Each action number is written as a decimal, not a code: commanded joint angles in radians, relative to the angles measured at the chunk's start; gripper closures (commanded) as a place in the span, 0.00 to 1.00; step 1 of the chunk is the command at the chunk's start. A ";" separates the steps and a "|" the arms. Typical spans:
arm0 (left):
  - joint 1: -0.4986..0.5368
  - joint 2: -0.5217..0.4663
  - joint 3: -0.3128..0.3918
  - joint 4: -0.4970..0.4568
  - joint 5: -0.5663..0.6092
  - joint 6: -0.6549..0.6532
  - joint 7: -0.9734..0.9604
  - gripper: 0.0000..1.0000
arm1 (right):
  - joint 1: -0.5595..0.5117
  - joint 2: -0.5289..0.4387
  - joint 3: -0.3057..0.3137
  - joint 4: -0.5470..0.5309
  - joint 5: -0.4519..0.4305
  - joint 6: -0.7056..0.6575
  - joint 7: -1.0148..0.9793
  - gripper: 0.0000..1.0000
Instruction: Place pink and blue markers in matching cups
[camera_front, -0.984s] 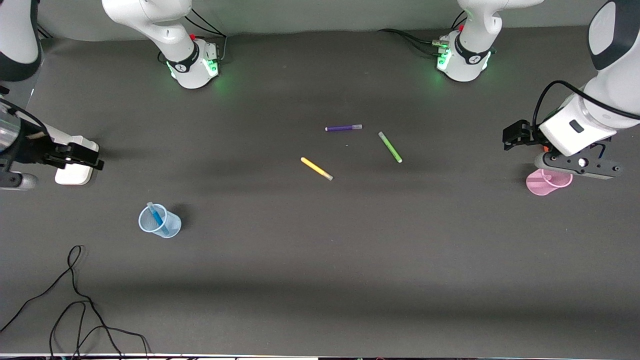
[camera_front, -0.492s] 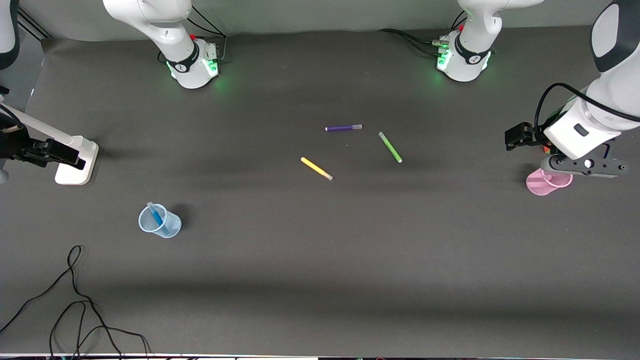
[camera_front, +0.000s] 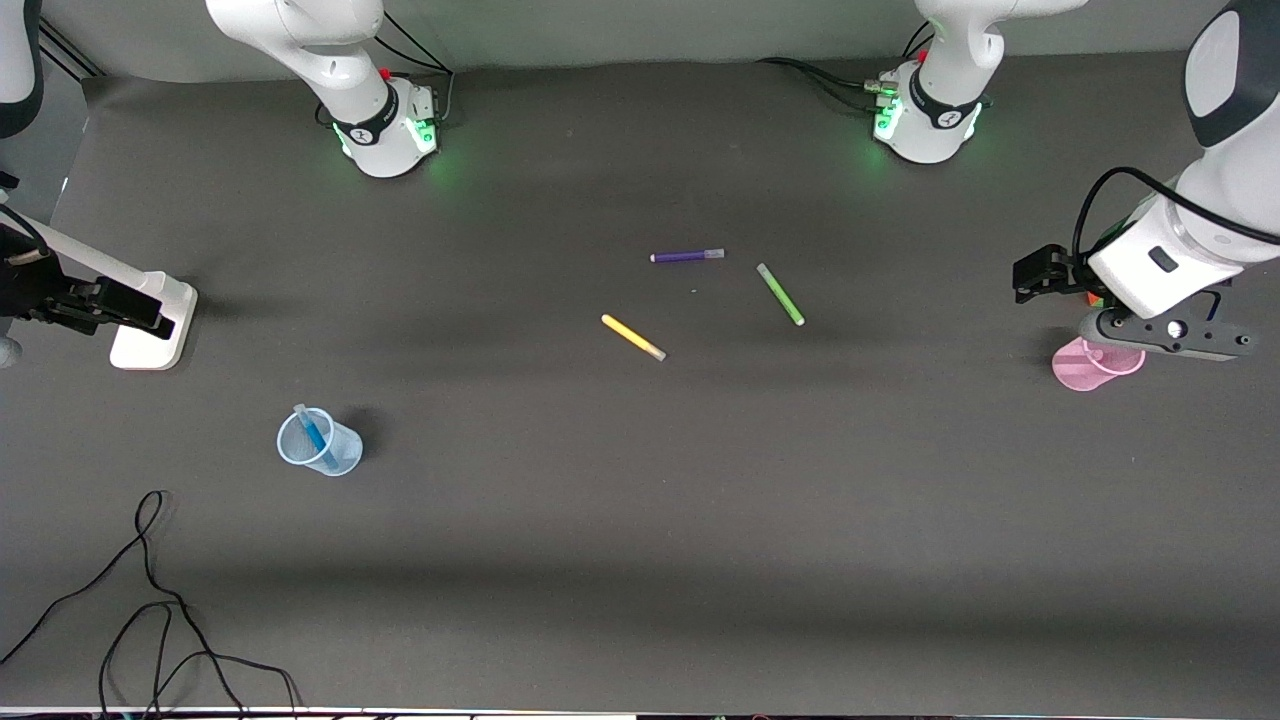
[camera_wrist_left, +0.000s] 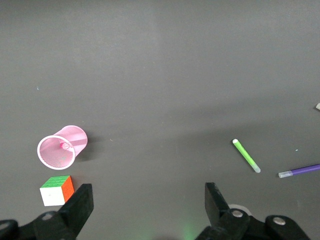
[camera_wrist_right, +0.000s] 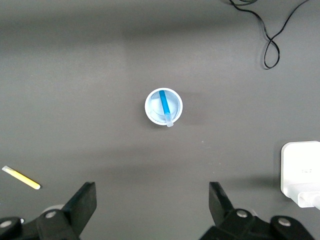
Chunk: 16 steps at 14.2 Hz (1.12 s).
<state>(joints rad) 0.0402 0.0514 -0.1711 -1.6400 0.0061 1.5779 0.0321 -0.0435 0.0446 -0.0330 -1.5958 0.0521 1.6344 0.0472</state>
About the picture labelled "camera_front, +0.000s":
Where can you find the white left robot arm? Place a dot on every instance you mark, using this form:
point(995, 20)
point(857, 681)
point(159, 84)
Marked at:
point(1150, 265)

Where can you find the translucent blue plastic cup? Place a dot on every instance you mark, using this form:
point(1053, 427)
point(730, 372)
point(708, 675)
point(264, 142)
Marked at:
point(340, 455)

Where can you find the blue marker pen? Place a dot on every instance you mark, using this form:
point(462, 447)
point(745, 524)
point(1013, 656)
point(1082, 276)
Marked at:
point(315, 435)

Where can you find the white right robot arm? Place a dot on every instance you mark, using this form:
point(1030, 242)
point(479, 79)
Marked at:
point(370, 110)

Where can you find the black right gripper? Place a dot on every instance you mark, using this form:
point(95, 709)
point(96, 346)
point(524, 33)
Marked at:
point(30, 290)

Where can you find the purple marker pen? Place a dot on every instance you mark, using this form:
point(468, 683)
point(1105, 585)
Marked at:
point(685, 256)

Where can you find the translucent pink plastic cup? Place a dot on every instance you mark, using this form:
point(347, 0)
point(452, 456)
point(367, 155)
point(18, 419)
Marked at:
point(1075, 372)

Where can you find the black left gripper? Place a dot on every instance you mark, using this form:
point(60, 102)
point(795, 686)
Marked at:
point(1068, 277)

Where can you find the white desk lamp stand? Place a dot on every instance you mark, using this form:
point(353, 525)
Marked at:
point(150, 340)

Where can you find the black aluminium rail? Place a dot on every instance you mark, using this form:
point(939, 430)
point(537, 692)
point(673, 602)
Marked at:
point(70, 48)

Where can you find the yellow marker pen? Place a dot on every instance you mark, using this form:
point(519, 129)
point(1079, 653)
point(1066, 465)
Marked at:
point(633, 337)

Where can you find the green marker pen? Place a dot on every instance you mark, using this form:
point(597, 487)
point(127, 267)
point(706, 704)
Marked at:
point(780, 294)

